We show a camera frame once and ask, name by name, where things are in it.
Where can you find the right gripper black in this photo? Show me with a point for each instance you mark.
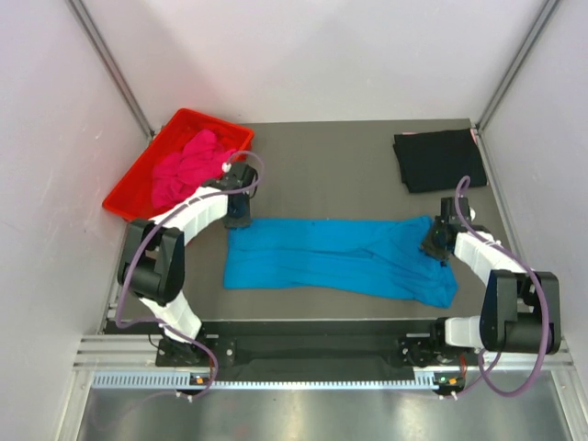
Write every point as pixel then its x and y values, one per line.
pixel 427 245

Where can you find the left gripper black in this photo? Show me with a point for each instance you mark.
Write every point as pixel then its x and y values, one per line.
pixel 242 221

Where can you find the blue t shirt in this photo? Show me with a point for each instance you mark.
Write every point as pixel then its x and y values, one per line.
pixel 379 258

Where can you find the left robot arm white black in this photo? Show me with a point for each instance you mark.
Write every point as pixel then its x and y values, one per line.
pixel 152 265

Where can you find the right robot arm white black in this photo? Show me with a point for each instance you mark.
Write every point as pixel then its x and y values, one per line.
pixel 511 319

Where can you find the pink t shirt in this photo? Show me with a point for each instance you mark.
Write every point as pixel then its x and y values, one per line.
pixel 181 173

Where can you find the folded black t shirt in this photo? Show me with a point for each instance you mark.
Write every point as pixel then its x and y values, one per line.
pixel 436 161

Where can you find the red plastic bin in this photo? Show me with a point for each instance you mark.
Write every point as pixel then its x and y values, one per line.
pixel 131 196

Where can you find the folded pink shirt under black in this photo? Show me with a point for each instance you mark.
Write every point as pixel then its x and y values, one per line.
pixel 475 136

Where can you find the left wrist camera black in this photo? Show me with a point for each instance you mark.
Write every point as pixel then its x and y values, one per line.
pixel 240 175

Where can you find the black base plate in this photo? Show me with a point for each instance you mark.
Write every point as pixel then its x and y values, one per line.
pixel 391 350

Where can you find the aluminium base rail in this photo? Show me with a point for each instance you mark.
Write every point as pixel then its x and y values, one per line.
pixel 129 362

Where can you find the left corner aluminium post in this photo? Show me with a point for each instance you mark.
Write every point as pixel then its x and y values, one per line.
pixel 88 25

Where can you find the corner aluminium post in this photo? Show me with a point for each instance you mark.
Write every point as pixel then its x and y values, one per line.
pixel 539 23
pixel 88 25

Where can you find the right corner aluminium post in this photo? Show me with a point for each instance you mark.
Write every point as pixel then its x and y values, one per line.
pixel 539 23

